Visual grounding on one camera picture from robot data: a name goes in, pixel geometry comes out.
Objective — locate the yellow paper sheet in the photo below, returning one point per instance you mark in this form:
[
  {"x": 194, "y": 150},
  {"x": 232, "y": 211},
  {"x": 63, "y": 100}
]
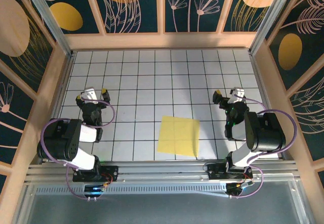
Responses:
[{"x": 178, "y": 135}]

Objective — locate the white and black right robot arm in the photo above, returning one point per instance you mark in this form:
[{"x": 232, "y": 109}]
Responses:
[{"x": 265, "y": 133}]

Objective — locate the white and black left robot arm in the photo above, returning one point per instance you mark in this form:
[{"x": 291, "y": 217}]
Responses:
[{"x": 83, "y": 159}]

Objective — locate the white grid mat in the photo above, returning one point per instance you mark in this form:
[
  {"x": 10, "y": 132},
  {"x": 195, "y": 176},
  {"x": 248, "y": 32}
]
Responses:
[{"x": 114, "y": 69}]

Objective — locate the frosted acrylic panel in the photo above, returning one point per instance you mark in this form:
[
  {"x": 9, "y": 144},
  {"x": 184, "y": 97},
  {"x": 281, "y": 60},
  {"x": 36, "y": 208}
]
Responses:
[{"x": 162, "y": 208}]

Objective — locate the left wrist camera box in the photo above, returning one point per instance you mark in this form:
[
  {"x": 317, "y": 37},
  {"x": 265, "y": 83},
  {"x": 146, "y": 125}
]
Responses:
[{"x": 89, "y": 94}]

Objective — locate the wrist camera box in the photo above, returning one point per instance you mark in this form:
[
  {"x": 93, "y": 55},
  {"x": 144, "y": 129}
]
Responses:
[
  {"x": 238, "y": 92},
  {"x": 89, "y": 94}
]

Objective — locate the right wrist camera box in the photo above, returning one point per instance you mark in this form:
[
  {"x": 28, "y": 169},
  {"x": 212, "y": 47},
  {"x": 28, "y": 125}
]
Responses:
[{"x": 238, "y": 92}]

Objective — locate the aluminium side rail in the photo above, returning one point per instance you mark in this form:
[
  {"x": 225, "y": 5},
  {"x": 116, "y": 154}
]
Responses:
[
  {"x": 268, "y": 107},
  {"x": 56, "y": 107}
]

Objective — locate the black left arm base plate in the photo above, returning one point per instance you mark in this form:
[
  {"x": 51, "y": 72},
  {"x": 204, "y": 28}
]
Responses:
[{"x": 111, "y": 171}]

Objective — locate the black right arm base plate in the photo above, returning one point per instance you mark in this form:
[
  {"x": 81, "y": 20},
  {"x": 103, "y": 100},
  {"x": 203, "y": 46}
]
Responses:
[{"x": 215, "y": 172}]

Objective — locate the aluminium corner post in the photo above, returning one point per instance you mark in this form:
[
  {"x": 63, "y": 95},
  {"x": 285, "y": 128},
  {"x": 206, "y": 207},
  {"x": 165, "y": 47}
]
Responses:
[
  {"x": 48, "y": 19},
  {"x": 272, "y": 19}
]

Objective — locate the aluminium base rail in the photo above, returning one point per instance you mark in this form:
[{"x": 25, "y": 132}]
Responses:
[{"x": 162, "y": 169}]

